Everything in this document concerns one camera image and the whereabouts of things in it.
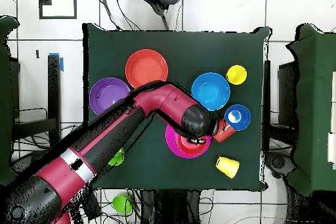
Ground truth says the tangle of floor cables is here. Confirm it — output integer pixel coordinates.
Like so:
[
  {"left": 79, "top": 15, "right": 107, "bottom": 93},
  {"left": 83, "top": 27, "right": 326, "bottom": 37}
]
[{"left": 12, "top": 122, "right": 142, "bottom": 224}]

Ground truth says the black square frame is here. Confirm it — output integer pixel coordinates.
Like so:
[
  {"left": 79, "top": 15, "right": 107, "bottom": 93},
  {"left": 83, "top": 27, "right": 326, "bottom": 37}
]
[{"left": 38, "top": 0, "right": 77, "bottom": 20}]

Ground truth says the small dark blue bowl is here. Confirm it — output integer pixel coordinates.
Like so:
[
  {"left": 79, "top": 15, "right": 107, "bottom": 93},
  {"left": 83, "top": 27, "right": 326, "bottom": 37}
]
[{"left": 223, "top": 104, "right": 252, "bottom": 132}]

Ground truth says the black stand frame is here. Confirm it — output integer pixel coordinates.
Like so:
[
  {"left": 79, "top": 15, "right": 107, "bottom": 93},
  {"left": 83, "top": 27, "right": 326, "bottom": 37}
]
[
  {"left": 11, "top": 54, "right": 62, "bottom": 149},
  {"left": 262, "top": 59, "right": 299, "bottom": 130}
]

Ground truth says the light blue plastic bowl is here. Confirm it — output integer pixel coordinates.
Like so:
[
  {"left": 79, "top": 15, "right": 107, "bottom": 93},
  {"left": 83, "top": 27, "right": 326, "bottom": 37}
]
[{"left": 191, "top": 72, "right": 231, "bottom": 112}]

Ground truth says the green bowl on floor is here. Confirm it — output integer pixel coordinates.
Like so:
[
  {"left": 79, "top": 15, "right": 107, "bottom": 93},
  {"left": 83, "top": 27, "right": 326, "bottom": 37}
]
[{"left": 112, "top": 194, "right": 134, "bottom": 215}]

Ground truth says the lemon yellow plastic cup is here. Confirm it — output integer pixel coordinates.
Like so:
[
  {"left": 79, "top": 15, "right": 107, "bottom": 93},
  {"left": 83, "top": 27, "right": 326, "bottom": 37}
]
[{"left": 226, "top": 64, "right": 248, "bottom": 86}]

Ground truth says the pink plastic bowl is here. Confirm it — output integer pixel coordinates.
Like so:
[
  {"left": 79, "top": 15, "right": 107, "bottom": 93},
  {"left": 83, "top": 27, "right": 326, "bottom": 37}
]
[{"left": 165, "top": 123, "right": 213, "bottom": 159}]

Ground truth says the red-orange plastic cup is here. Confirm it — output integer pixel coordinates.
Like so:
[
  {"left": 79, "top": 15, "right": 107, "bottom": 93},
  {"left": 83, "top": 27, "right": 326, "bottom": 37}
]
[{"left": 212, "top": 118, "right": 236, "bottom": 143}]

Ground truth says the large shallow orange bowl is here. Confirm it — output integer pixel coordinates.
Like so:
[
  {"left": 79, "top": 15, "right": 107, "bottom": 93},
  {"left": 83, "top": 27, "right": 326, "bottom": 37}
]
[{"left": 125, "top": 49, "right": 169, "bottom": 89}]

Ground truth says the blue tape strip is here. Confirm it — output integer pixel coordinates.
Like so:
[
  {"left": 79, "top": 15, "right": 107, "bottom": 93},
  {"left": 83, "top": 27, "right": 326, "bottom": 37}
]
[{"left": 49, "top": 53, "right": 64, "bottom": 73}]

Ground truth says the purple plastic bowl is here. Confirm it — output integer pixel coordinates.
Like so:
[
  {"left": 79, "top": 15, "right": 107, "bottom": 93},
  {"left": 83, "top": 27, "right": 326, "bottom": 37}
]
[{"left": 89, "top": 77, "right": 131, "bottom": 116}]

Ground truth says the dark green tablecloth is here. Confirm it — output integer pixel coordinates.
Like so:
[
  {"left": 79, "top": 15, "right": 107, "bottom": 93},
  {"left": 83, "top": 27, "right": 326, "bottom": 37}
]
[{"left": 82, "top": 22, "right": 271, "bottom": 191}]

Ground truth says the green plastic cup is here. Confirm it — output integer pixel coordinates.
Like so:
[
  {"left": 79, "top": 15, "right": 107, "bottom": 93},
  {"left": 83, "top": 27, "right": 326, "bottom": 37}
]
[{"left": 108, "top": 147, "right": 126, "bottom": 167}]

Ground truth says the green cloth side table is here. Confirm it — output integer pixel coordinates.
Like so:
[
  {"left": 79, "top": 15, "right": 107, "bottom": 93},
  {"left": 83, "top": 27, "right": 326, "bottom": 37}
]
[
  {"left": 0, "top": 15, "right": 26, "bottom": 187},
  {"left": 285, "top": 23, "right": 336, "bottom": 197}
]

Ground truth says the black power strip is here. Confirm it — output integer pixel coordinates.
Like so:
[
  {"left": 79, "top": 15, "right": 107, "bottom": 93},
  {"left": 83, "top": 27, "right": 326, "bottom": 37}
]
[{"left": 78, "top": 188, "right": 102, "bottom": 221}]

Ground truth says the golden yellow plastic cup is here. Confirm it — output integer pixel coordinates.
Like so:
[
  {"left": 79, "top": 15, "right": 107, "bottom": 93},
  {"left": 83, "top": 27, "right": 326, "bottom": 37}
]
[{"left": 215, "top": 156, "right": 240, "bottom": 179}]

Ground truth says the small orange bowl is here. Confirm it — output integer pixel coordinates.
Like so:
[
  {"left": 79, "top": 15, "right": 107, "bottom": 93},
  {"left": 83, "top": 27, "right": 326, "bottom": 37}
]
[{"left": 179, "top": 134, "right": 211, "bottom": 156}]

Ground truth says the grey chair base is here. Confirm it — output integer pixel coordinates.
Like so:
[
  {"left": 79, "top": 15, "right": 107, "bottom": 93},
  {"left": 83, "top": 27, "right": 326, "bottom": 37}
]
[{"left": 264, "top": 151, "right": 297, "bottom": 179}]

